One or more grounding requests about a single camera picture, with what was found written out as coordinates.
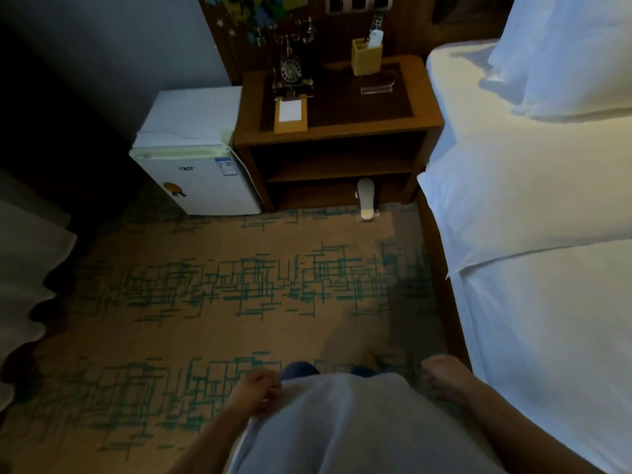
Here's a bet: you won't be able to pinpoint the yellow notepad holder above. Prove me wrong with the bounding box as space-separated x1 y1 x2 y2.
273 95 309 135

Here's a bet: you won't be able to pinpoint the light grey shirt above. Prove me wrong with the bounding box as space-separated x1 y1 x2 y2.
227 372 505 474

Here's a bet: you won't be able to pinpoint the person's right forearm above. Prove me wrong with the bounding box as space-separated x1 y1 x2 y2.
457 379 610 474

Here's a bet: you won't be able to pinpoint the colourful wall decoration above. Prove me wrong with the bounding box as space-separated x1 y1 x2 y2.
204 0 303 48

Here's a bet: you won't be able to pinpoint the blue trousers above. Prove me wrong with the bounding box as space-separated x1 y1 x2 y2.
281 361 379 383

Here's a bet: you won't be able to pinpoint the grey remote control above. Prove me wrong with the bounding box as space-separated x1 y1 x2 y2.
367 13 386 48

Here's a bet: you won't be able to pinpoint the white pillow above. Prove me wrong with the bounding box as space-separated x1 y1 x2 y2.
487 0 632 123

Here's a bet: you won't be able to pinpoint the white wrapped slipper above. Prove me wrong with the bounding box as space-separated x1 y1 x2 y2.
355 178 380 224

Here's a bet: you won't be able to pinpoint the white mattress sheet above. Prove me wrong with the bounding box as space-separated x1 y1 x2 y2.
425 39 525 161

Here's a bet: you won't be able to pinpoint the wooden nightstand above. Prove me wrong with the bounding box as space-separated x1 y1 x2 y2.
233 55 445 213

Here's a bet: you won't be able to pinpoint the dark wooden headboard panel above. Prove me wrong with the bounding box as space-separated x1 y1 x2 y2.
197 0 516 88

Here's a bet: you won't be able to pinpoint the yellow pen holder box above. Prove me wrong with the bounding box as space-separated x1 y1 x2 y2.
351 38 384 77

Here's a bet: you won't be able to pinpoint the white duvet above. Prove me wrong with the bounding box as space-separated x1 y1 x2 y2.
417 116 632 474

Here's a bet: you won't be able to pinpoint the person's left forearm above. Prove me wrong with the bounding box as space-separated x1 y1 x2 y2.
165 406 257 474

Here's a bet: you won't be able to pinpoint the clear acrylic sign stand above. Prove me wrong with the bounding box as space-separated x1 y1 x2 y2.
360 70 399 96

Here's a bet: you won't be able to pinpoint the black vintage telephone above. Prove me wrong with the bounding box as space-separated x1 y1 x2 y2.
271 17 317 100

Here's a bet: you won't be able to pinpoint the person's left hand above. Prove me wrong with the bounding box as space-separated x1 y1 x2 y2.
231 369 283 418

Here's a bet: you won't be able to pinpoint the white mini fridge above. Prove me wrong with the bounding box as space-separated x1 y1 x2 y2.
129 86 263 217

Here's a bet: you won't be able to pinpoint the person's right hand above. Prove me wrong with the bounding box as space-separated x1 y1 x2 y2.
421 355 478 404

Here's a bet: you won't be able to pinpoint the white scalloped fabric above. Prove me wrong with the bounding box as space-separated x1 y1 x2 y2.
0 198 78 413

